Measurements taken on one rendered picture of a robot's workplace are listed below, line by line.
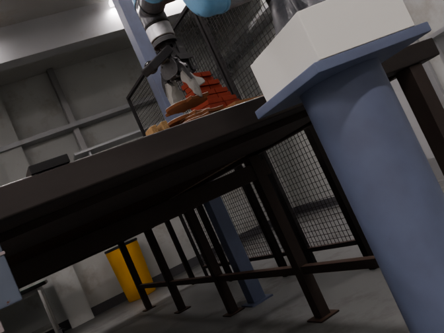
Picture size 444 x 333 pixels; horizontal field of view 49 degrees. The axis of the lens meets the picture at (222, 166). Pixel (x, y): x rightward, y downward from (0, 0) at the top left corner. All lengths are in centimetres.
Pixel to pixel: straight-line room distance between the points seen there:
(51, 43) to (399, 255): 521
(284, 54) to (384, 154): 26
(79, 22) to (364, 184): 524
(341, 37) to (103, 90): 661
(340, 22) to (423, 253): 44
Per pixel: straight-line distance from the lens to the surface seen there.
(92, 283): 692
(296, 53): 89
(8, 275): 93
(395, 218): 94
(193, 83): 135
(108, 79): 745
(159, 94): 334
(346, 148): 94
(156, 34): 143
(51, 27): 592
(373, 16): 94
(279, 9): 100
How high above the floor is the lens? 73
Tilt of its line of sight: 3 degrees up
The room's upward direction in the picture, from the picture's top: 24 degrees counter-clockwise
